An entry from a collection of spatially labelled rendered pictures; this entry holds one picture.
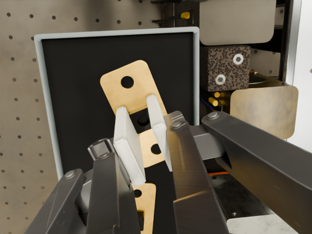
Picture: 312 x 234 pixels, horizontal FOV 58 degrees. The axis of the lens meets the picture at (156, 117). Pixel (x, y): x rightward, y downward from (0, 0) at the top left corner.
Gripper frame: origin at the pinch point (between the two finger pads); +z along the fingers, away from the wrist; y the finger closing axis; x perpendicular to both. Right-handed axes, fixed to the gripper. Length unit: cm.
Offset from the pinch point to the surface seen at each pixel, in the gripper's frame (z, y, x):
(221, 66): 14.0, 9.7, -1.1
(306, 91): 24.0, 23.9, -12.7
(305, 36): 24.0, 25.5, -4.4
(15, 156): 54, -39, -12
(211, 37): 15.9, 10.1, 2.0
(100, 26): 54, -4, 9
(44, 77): 7.3, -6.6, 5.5
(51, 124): 7.3, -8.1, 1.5
